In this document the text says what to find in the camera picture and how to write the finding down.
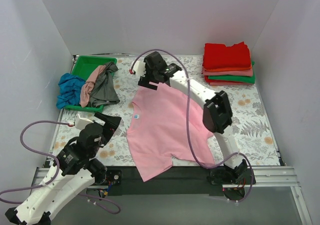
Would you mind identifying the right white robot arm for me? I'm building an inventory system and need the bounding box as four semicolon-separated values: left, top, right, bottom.
129;49;249;183

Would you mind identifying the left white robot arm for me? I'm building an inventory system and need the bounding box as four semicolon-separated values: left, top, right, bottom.
5;112;122;225

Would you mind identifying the grey t-shirt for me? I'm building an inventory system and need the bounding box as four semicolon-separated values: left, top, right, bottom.
88;61;120;108

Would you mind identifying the dusty pink t-shirt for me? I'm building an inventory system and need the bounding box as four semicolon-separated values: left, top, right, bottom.
79;65;106;108

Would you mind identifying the blue t-shirt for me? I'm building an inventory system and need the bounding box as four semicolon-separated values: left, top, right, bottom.
56;73;86;109

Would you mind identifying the red folded t-shirt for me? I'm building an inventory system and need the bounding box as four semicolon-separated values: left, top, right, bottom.
203;42;251;69

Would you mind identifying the green plastic bin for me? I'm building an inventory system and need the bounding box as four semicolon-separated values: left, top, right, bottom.
64;55;118;113

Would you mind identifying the green folded t-shirt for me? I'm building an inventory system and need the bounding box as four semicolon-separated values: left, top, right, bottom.
204;61;256;84

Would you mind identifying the floral table mat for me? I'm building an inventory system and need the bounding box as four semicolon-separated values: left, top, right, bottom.
49;55;280;167

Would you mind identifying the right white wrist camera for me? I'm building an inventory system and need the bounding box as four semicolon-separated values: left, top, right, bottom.
129;60;146;77

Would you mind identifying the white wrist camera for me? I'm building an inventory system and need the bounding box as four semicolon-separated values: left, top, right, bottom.
129;60;146;77
67;113;94;130

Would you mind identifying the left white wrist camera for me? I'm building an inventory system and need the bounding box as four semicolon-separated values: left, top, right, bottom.
67;113;94;130

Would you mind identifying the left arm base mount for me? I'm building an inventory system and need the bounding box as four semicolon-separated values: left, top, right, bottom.
91;169;123;201

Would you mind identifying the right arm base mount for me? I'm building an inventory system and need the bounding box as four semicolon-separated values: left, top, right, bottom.
207;167;256;203

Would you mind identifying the aluminium frame rail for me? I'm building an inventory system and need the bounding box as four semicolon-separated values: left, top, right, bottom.
21;166;313;225

